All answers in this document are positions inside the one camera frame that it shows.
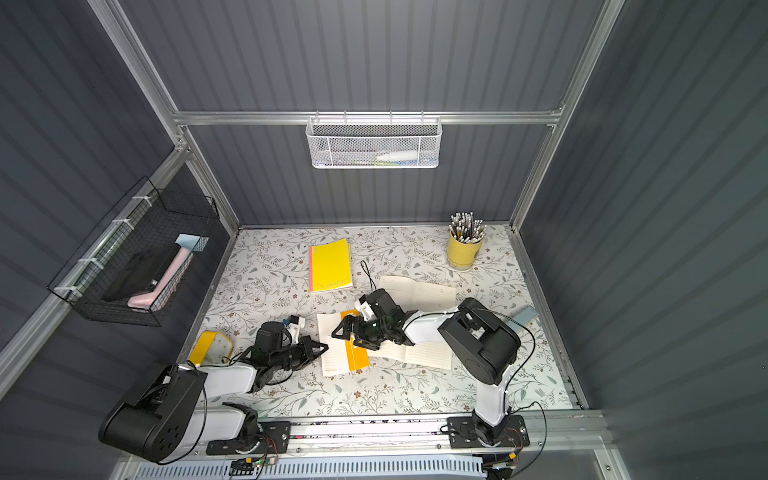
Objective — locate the white wire mesh basket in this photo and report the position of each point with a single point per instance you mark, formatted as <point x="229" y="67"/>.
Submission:
<point x="347" y="142"/>

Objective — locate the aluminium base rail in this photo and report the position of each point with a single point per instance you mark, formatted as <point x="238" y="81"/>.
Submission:
<point x="413" y="434"/>

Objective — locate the cream lined notebook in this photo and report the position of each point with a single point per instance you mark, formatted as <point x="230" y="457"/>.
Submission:
<point x="413" y="295"/>

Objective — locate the pink stapler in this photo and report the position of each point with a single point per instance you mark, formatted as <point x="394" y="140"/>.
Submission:
<point x="160" y="296"/>

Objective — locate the white orange cover notebook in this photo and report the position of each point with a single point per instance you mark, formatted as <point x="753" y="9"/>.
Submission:
<point x="342" y="356"/>

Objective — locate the bundle of pencils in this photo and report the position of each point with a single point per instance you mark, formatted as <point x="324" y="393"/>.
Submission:
<point x="466" y="229"/>

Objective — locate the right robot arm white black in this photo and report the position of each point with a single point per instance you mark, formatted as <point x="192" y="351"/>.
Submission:
<point x="485" y="345"/>

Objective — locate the yellow framed box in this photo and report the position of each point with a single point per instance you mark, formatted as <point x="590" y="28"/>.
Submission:
<point x="211" y="349"/>

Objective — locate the light blue phone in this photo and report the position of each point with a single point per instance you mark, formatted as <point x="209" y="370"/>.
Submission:
<point x="522" y="318"/>

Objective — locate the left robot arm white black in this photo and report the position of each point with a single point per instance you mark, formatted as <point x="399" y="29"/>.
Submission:
<point x="176" y="408"/>

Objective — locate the black wire wall basket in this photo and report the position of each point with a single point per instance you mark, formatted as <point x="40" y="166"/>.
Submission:
<point x="155" y="217"/>

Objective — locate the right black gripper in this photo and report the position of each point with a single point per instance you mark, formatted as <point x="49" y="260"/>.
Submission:
<point x="359" y="328"/>

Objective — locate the black pouch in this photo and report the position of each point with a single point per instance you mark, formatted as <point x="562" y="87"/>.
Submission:
<point x="142" y="273"/>

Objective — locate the white tube in basket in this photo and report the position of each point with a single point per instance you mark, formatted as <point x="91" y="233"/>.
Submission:
<point x="399" y="157"/>

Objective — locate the yellow pencil cup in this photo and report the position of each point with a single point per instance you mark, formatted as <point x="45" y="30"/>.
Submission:
<point x="462" y="255"/>

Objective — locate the light blue sticky notes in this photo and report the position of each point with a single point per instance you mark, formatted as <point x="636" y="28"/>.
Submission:
<point x="193" y="243"/>

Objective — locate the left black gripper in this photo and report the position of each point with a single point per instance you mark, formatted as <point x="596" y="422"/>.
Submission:
<point x="300" y="351"/>

